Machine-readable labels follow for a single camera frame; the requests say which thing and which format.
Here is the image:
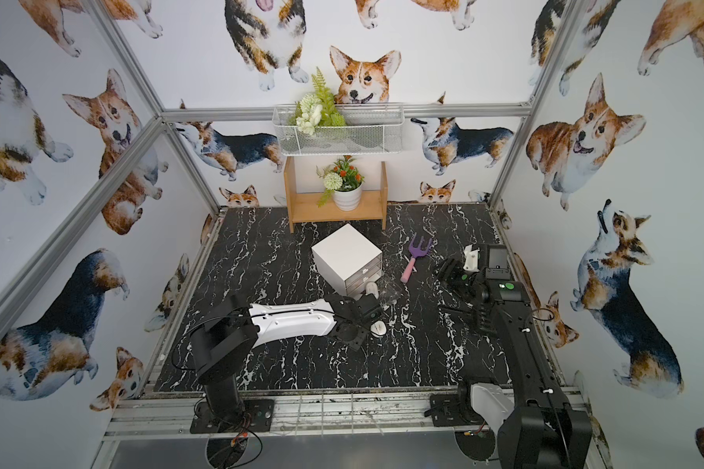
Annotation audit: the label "white earphone case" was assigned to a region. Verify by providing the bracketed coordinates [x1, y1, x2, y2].
[371, 320, 387, 337]

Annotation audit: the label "white mini drawer cabinet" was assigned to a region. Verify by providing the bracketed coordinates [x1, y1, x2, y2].
[312, 224, 383, 298]

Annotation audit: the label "white earphone case oval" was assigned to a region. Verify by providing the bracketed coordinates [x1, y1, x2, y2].
[366, 281, 379, 298]

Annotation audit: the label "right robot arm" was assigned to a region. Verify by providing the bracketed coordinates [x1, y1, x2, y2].
[434, 258, 593, 468]

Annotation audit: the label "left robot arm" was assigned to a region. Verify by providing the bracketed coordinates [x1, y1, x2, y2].
[189, 293, 383, 424]

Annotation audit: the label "purple pink toy rake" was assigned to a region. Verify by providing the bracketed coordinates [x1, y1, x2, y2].
[400, 234, 433, 283]

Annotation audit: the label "wooden shelf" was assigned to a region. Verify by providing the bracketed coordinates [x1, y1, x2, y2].
[282, 155, 389, 231]

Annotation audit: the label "white potted plant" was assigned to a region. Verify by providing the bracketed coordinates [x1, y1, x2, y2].
[316, 156, 365, 212]

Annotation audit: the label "green white artificial flowers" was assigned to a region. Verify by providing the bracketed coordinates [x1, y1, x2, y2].
[289, 68, 346, 136]

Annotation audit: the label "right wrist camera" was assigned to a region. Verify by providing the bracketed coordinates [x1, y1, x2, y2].
[463, 244, 512, 281]

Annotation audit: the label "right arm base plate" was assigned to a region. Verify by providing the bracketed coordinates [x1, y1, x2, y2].
[424, 387, 514, 428]

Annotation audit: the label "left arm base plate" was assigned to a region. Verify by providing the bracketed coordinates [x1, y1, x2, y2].
[190, 399, 275, 434]

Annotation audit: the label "white wire basket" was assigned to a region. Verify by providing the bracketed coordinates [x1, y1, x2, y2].
[272, 105, 405, 156]

